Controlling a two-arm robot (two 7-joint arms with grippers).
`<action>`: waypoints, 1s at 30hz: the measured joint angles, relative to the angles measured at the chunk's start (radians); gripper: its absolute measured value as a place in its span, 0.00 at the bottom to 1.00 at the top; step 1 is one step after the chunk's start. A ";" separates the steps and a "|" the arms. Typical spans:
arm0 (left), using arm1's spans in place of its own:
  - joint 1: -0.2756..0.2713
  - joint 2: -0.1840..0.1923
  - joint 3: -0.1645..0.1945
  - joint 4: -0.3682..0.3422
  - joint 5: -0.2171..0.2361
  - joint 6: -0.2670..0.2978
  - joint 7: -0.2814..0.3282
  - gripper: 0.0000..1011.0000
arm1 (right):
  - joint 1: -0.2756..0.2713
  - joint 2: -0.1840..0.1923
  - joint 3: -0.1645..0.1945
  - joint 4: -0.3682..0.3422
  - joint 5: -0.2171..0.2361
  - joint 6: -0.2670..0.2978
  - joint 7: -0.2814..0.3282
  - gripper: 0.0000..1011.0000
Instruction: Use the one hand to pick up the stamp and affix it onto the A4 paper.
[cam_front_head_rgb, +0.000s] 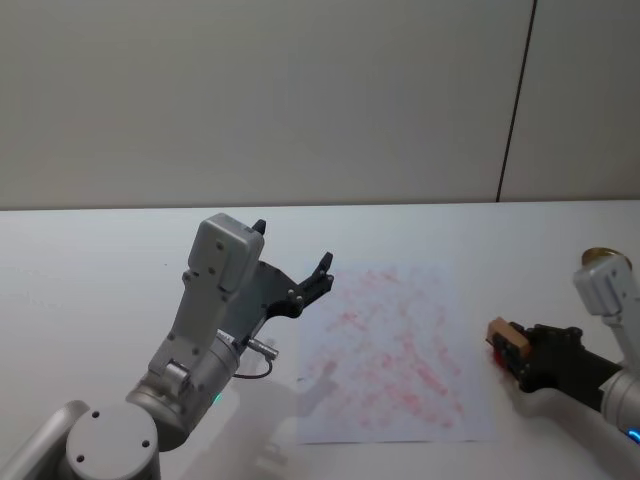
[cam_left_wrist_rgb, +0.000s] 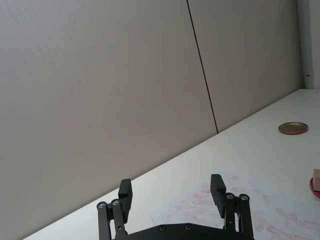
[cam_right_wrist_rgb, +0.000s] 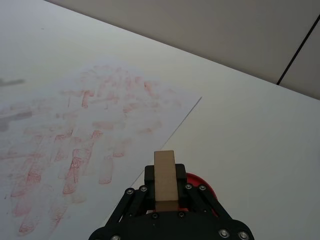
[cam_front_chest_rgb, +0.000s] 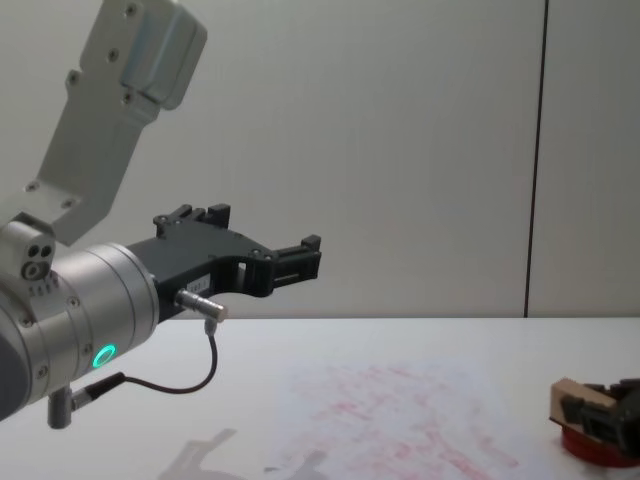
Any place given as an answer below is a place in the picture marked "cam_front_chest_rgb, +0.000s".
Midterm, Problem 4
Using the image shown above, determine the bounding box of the wooden stamp with red base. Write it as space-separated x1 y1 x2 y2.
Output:
549 377 639 470

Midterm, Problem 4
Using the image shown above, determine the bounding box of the thin dark cable, silver plug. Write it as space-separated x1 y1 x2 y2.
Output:
69 288 231 404

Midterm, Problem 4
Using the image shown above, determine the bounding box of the white paper with red marks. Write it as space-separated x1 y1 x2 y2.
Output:
263 360 522 480

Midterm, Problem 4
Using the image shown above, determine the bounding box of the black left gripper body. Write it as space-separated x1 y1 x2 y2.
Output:
127 223 275 326

